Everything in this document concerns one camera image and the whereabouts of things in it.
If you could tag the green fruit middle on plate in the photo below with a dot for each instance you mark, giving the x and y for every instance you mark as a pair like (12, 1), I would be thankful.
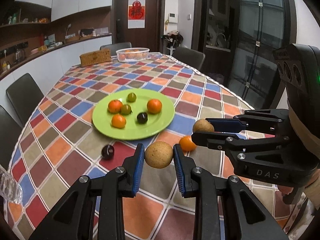
(126, 109)

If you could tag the green fruit back on plate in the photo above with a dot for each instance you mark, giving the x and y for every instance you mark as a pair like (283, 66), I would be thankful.
(131, 97)

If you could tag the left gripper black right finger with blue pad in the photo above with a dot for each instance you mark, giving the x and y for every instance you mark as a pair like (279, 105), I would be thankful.
(224, 208)

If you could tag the orange on plate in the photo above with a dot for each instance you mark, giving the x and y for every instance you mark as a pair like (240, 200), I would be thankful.
(118, 121)
(154, 106)
(114, 106)

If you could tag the dark chair near left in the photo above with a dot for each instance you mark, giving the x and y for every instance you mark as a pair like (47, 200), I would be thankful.
(9, 133)

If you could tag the dark chair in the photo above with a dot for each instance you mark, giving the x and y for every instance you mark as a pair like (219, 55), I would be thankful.
(9, 133)
(190, 57)
(24, 95)

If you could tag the dark plum on plate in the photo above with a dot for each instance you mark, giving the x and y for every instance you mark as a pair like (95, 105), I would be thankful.
(142, 118)

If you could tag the dark chair far end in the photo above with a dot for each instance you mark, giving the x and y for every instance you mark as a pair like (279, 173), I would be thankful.
(115, 47)

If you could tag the black camera housing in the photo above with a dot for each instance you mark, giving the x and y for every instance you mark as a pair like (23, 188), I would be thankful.
(298, 67)

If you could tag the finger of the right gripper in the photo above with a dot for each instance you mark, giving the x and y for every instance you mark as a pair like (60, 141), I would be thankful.
(227, 125)
(213, 140)

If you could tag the green plate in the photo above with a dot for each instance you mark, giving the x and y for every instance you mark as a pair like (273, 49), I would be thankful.
(101, 117)

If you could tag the brown round fruit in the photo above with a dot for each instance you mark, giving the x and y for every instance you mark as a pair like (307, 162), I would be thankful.
(159, 154)
(202, 125)

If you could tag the kitchen counter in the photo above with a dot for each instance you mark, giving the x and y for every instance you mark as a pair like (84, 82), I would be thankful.
(48, 69)

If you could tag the orange right on plate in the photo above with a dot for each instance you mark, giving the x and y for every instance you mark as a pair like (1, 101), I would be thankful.
(154, 106)

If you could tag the orange front on plate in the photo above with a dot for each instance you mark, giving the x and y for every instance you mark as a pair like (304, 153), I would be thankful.
(118, 121)

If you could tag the clear plastic water bottle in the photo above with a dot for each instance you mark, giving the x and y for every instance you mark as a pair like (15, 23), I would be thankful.
(10, 189)

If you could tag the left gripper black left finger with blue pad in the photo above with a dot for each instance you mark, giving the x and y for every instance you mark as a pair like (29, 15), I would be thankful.
(72, 217)

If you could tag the orange left on plate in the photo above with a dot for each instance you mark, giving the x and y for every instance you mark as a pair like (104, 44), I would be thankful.
(114, 106)

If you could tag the woven brown box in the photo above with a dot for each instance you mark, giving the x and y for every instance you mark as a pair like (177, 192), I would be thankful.
(95, 57)

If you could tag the colourful checkered tablecloth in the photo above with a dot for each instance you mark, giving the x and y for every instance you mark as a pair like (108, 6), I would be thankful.
(59, 144)

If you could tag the dark chair far right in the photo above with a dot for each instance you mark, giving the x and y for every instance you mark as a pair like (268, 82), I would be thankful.
(190, 57)

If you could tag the dark plum on table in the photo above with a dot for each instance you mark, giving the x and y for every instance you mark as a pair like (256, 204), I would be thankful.
(107, 152)

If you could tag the orange on table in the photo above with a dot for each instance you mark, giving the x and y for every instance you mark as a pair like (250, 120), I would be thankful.
(187, 144)

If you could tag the red white door poster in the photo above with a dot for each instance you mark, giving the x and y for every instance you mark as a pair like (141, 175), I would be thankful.
(136, 14)

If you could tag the white wire fruit basket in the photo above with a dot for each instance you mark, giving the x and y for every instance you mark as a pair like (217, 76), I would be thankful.
(132, 54)

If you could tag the white wall intercom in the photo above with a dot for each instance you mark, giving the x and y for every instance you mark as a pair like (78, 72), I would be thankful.
(172, 18)

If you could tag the dark brown door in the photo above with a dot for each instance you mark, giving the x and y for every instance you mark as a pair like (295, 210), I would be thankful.
(150, 37)

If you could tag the green fruit on plate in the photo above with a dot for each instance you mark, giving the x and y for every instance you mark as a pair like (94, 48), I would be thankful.
(126, 109)
(131, 97)

